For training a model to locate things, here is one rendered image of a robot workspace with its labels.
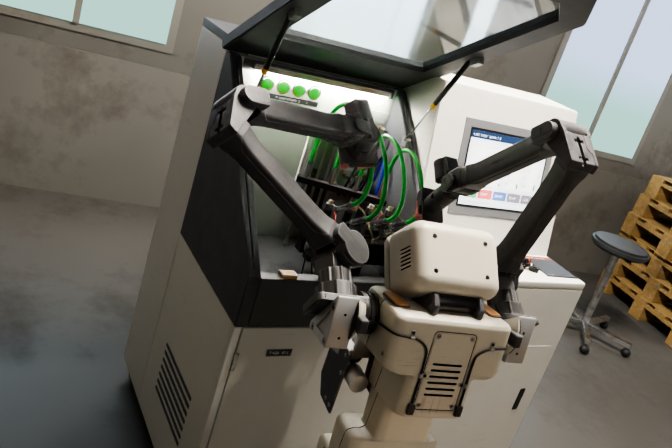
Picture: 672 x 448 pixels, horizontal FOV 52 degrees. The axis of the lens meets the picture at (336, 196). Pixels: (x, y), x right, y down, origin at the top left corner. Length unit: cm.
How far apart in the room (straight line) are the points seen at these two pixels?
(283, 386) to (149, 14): 267
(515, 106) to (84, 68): 264
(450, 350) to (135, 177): 340
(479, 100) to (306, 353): 108
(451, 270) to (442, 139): 110
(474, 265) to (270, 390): 97
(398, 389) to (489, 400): 141
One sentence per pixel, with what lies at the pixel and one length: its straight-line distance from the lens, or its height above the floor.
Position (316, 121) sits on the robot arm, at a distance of 159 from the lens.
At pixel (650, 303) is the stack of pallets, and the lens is 578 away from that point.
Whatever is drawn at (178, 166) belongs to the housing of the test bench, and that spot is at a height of 97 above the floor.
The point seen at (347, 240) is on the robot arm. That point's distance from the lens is 145.
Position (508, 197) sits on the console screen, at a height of 119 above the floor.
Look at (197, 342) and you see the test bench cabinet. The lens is 228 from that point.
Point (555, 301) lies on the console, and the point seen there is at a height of 90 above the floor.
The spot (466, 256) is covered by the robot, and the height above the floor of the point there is 135.
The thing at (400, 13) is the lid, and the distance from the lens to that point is 199.
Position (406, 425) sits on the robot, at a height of 96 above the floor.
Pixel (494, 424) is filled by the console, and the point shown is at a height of 33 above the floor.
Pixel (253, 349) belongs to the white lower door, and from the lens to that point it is 209.
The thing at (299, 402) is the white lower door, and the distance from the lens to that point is 231.
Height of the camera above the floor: 182
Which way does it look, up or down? 18 degrees down
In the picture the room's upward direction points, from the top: 18 degrees clockwise
